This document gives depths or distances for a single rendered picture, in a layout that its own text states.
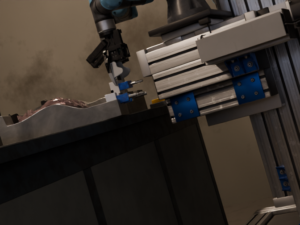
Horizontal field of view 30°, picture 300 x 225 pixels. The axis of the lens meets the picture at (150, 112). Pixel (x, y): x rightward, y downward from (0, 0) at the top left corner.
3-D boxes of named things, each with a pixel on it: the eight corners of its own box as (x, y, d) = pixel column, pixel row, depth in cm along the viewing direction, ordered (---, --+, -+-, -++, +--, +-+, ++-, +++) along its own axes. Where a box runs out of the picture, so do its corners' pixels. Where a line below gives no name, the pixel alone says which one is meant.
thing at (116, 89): (147, 86, 218) (143, 73, 218) (142, 87, 214) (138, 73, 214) (117, 95, 223) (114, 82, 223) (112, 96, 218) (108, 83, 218)
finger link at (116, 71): (123, 81, 212) (119, 58, 214) (110, 85, 214) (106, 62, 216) (127, 82, 215) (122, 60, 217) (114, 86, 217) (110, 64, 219)
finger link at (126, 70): (133, 81, 220) (124, 60, 218) (119, 85, 223) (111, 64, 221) (135, 79, 223) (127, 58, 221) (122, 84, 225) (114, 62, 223)
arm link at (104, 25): (92, 24, 217) (101, 25, 224) (95, 35, 217) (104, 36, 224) (109, 18, 214) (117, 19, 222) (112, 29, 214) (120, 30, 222)
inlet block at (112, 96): (147, 99, 193) (142, 85, 193) (146, 99, 188) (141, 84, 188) (110, 110, 193) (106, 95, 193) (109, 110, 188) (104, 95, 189)
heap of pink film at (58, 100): (93, 107, 206) (88, 87, 206) (85, 107, 188) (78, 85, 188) (27, 127, 207) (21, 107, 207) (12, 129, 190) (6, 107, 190)
